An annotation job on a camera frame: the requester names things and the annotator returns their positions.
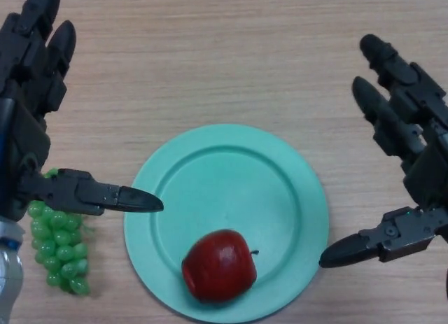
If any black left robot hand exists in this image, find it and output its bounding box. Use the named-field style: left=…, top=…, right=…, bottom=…
left=0, top=0, right=165, bottom=223

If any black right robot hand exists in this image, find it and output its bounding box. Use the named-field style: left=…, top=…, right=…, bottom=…
left=318, top=34, right=448, bottom=300

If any red apple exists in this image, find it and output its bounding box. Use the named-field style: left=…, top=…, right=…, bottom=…
left=181, top=228, right=260, bottom=304

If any green round plate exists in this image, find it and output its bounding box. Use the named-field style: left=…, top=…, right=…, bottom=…
left=123, top=123, right=330, bottom=320

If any green grape bunch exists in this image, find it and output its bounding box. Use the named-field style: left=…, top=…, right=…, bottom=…
left=27, top=168, right=96, bottom=297

